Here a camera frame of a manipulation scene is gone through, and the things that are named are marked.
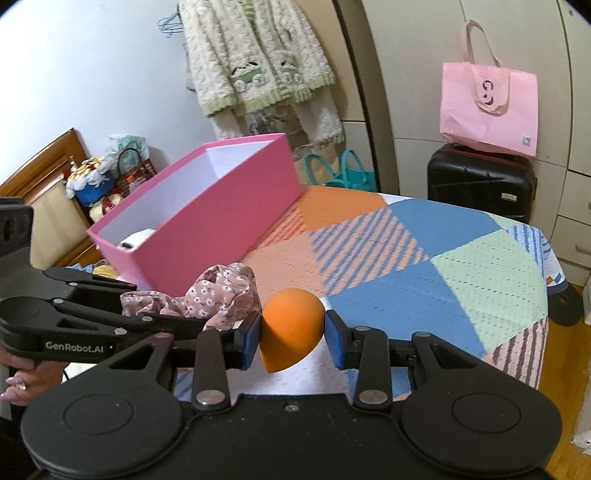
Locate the blue and white gift bouquet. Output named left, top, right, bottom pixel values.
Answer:
left=65, top=156, right=115, bottom=208

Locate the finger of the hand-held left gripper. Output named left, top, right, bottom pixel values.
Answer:
left=51, top=298, right=241, bottom=343
left=44, top=268, right=139, bottom=294

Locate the black round base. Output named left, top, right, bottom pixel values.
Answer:
left=549, top=291, right=585, bottom=326

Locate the pink floral cloth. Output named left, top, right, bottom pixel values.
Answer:
left=120, top=262, right=263, bottom=330

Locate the blue wire hanger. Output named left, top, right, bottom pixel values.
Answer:
left=157, top=9, right=185, bottom=37

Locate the black suitcase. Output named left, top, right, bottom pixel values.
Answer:
left=427, top=143, right=539, bottom=225

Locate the beige wardrobe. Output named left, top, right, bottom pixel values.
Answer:
left=332, top=0, right=591, bottom=287

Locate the teal handbag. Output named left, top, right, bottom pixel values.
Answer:
left=302, top=148, right=379, bottom=192

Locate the person's left hand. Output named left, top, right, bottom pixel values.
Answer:
left=0, top=353, right=63, bottom=408

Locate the wooden headboard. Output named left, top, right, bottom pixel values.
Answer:
left=0, top=128, right=100, bottom=271

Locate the green patterned tissue pack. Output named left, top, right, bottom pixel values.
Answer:
left=107, top=133, right=149, bottom=162

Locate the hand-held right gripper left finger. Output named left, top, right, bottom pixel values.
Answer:
left=90, top=313, right=263, bottom=414

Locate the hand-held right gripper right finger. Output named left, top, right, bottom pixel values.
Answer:
left=324, top=309, right=539, bottom=411

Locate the patchwork blanket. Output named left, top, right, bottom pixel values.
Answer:
left=175, top=185, right=570, bottom=402

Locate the pink tote bag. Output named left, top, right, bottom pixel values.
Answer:
left=438, top=19, right=540, bottom=158

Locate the fluffy cream pajama set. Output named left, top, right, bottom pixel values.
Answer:
left=178, top=0, right=346, bottom=144

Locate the orange makeup sponge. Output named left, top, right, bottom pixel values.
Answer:
left=260, top=287, right=326, bottom=374

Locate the pink cardboard box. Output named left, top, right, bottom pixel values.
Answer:
left=87, top=133, right=302, bottom=297

